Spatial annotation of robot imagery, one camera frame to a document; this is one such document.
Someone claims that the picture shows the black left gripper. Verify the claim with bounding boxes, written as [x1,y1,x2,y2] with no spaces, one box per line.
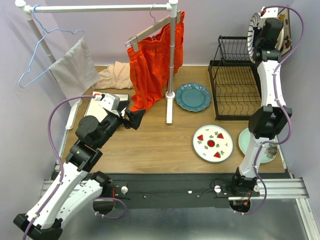
[96,100,146,148]

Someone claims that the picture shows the blue striped round plate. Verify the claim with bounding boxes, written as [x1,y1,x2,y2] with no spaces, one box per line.
[247,12,261,63]

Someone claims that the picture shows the teal scalloped ceramic plate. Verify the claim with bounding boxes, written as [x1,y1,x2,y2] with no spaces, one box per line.
[175,82,212,112]

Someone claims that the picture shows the watermelon pattern round plate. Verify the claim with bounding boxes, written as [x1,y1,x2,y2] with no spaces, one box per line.
[192,124,234,163]

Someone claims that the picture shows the floral round plate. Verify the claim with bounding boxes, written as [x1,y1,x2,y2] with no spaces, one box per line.
[238,128,279,164]

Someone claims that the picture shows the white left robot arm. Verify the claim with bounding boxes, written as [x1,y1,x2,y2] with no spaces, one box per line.
[13,95,146,240]

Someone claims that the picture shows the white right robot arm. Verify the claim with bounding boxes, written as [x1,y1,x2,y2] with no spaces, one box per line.
[230,13,293,196]

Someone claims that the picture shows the white clothes rack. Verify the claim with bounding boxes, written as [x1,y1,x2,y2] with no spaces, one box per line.
[15,0,175,124]

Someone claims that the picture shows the pink round plate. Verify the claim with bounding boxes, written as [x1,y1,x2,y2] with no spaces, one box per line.
[275,23,285,52]

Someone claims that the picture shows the beige cloth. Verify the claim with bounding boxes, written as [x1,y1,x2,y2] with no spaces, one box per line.
[92,61,134,90]

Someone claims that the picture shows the flower pattern square plate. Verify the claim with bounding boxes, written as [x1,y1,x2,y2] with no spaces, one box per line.
[278,8,292,57]

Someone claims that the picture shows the orange shorts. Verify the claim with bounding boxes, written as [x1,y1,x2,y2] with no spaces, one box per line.
[127,24,170,112]

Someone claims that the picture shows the grey towel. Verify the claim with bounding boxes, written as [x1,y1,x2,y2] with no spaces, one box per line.
[49,37,100,98]

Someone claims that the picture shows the wooden clip hanger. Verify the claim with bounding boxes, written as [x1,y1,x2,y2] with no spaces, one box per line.
[125,0,182,52]

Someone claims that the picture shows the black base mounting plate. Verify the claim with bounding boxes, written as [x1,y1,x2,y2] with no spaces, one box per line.
[108,173,259,209]

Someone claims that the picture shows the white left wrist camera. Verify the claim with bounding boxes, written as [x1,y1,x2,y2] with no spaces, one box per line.
[99,93,120,112]

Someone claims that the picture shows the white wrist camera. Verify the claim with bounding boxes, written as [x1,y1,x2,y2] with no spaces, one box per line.
[260,7,278,20]
[99,93,120,112]

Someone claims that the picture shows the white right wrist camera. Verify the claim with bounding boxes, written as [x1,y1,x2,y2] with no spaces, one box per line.
[260,7,278,20]

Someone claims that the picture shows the black wire dish rack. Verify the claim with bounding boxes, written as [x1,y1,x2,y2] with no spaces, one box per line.
[208,35,261,121]

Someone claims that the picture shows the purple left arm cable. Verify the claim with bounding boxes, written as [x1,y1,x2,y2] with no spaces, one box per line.
[22,93,128,240]

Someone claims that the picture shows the blue wire hanger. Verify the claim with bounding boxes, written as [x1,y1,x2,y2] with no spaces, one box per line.
[18,4,86,89]

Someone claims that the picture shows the aluminium rail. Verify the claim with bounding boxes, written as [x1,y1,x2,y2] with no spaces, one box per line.
[39,177,310,201]

